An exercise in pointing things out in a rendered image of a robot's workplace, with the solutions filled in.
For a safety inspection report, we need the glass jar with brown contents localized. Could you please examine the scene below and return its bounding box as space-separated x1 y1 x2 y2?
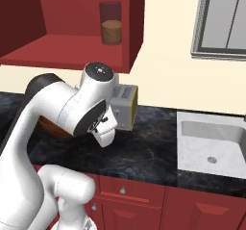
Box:
98 0 124 46

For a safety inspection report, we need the red drawer front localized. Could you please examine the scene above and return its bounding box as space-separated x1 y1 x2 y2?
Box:
97 173 167 210

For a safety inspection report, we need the white sink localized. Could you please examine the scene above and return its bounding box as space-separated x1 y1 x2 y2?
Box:
176 111 246 181

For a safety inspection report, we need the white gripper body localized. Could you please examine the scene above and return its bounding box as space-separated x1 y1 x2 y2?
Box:
93 106 119 148

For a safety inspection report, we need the red cupboard door with knob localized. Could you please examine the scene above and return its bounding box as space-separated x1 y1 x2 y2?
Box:
84 196 165 230

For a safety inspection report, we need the brown wooden bowl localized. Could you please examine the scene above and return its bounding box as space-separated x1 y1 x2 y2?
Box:
37 115 75 140

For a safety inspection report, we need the red open wall cabinet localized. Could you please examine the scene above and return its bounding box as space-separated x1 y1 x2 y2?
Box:
0 0 147 75

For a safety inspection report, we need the grey framed window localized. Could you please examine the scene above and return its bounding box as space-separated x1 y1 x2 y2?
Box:
190 0 246 62

